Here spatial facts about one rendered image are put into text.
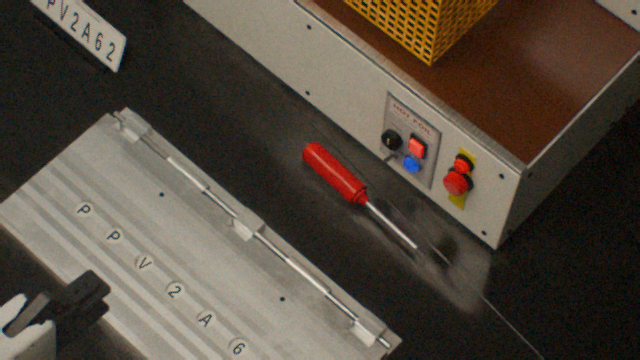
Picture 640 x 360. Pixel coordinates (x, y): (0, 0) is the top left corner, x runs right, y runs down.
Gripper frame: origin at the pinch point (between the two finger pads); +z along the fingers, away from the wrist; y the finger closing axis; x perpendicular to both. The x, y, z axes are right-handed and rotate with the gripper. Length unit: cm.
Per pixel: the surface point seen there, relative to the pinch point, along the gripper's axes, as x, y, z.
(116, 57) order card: -27.3, 9.8, 30.4
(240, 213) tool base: -1.4, 10.7, 25.4
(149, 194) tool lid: -10.5, 11.3, 19.9
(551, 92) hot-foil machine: 19, -11, 49
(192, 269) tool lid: -0.3, 12.0, 16.7
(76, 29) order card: -34.2, 10.5, 30.3
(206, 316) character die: 4.6, 13.4, 14.2
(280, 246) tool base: 4.3, 12.0, 26.3
